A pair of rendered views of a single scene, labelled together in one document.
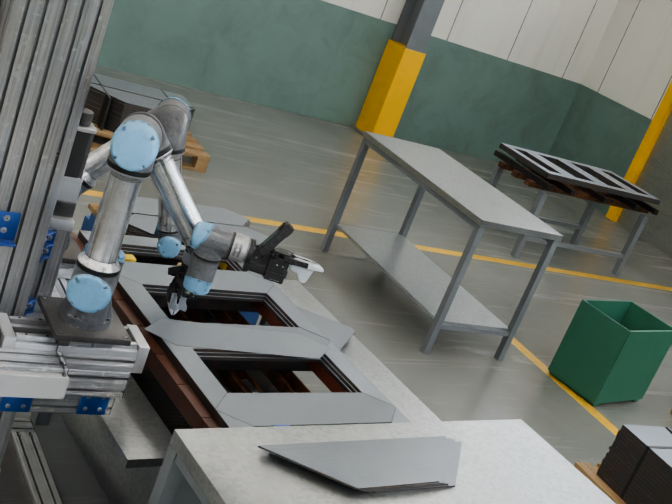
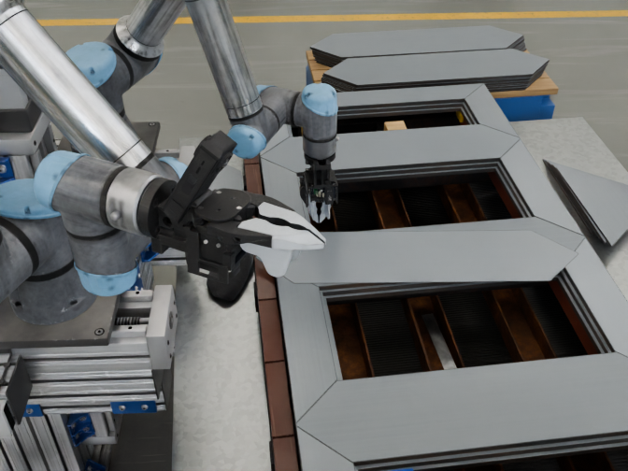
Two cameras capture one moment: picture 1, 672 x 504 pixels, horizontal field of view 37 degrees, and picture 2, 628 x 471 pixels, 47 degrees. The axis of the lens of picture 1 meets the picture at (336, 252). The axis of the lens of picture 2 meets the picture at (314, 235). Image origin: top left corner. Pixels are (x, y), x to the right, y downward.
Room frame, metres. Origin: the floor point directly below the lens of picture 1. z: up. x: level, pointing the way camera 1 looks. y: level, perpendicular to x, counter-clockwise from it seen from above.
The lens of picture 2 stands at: (2.04, -0.31, 1.95)
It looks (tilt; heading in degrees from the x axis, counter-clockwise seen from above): 39 degrees down; 34
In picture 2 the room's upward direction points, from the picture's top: straight up
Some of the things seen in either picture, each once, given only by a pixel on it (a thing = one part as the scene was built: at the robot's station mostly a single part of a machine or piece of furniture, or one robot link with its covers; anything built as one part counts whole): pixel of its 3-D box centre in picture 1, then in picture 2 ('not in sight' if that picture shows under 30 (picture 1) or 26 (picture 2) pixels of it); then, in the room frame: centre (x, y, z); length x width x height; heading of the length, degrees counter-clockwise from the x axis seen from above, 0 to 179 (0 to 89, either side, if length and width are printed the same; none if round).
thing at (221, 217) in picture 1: (188, 225); (427, 61); (4.21, 0.66, 0.82); 0.80 x 0.40 x 0.06; 131
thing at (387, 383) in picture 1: (343, 353); (628, 240); (3.72, -0.18, 0.73); 1.20 x 0.26 x 0.03; 41
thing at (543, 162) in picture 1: (563, 211); not in sight; (9.59, -1.92, 0.42); 1.66 x 0.84 x 0.85; 126
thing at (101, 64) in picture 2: not in sight; (93, 79); (2.99, 0.89, 1.20); 0.13 x 0.12 x 0.14; 12
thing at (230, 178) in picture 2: not in sight; (221, 182); (3.37, 0.90, 0.70); 0.39 x 0.12 x 0.04; 41
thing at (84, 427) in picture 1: (89, 393); not in sight; (3.14, 0.64, 0.47); 1.30 x 0.04 x 0.35; 41
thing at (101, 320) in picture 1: (89, 302); (49, 274); (2.58, 0.60, 1.09); 0.15 x 0.15 x 0.10
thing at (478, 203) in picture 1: (431, 242); not in sight; (6.65, -0.59, 0.47); 1.50 x 0.70 x 0.95; 36
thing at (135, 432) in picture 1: (82, 347); (215, 270); (3.09, 0.70, 0.66); 1.30 x 0.20 x 0.03; 41
